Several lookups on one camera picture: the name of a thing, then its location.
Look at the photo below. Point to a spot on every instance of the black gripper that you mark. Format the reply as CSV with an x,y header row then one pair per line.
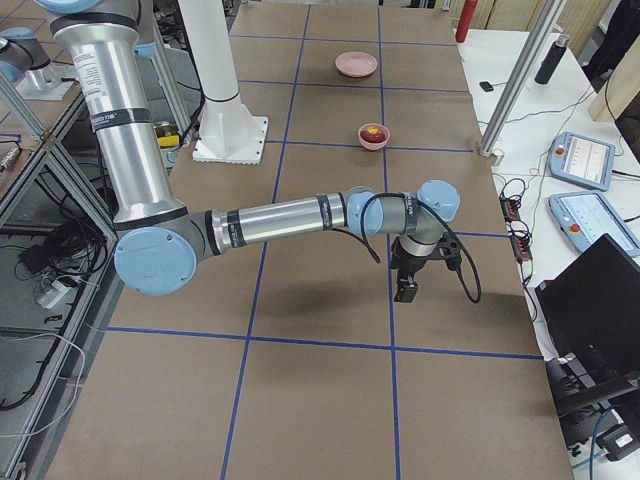
x,y
409,265

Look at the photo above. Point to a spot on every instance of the red apple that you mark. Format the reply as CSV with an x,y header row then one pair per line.
x,y
373,134

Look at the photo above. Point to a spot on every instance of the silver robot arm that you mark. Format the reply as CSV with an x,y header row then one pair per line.
x,y
27,66
160,241

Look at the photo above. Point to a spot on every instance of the pink bowl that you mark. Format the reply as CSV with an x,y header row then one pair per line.
x,y
373,146

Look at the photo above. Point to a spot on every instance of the pink plate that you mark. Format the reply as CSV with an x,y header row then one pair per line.
x,y
356,64

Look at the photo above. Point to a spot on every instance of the black laptop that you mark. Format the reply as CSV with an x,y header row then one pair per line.
x,y
594,302

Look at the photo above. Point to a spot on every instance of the near teach pendant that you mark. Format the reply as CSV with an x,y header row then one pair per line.
x,y
586,216

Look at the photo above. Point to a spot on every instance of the teach pendant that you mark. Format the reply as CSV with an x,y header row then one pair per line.
x,y
582,161
586,216

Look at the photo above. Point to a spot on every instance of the small black square device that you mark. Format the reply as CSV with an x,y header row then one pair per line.
x,y
486,86

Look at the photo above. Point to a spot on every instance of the far teach pendant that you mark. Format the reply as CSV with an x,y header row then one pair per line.
x,y
582,161

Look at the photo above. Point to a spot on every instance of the black bottle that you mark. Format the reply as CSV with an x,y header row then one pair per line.
x,y
552,59

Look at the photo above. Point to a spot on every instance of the red bottle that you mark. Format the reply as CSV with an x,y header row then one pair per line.
x,y
465,20

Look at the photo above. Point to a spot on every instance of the aluminium frame post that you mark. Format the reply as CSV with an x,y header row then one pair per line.
x,y
534,43

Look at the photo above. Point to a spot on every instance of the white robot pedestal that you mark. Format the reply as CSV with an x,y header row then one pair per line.
x,y
228,132

